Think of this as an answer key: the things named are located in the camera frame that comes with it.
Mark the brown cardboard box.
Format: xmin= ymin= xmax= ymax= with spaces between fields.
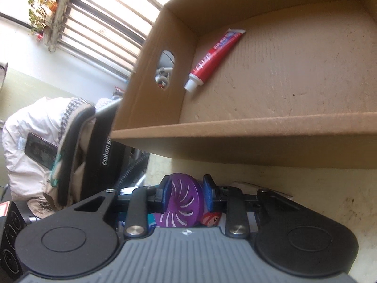
xmin=111 ymin=0 xmax=376 ymax=169

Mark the small potted plant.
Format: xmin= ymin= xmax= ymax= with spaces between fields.
xmin=28 ymin=0 xmax=58 ymax=40

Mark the red toothpaste tube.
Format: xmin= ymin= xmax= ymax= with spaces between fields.
xmin=184 ymin=29 xmax=245 ymax=93

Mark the black camera box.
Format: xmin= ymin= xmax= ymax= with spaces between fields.
xmin=1 ymin=201 xmax=31 ymax=282

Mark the framed photo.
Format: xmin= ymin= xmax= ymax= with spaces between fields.
xmin=24 ymin=133 xmax=58 ymax=170

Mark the purple air freshener jar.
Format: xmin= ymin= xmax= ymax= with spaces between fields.
xmin=153 ymin=173 xmax=222 ymax=228

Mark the metal window railing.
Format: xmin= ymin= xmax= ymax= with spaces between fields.
xmin=58 ymin=0 xmax=170 ymax=80

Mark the white bedding pile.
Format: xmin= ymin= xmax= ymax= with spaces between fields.
xmin=2 ymin=97 xmax=95 ymax=218

